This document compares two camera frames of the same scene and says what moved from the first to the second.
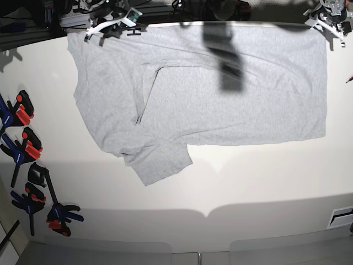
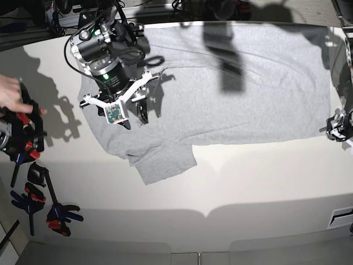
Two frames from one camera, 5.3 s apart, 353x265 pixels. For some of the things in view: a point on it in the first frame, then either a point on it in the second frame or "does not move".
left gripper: (107, 12) to (110, 75)
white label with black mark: (341, 217) does not move
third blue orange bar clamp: (32, 202) does not move
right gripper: (326, 15) to (340, 127)
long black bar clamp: (58, 216) does not move
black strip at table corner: (9, 234) does not move
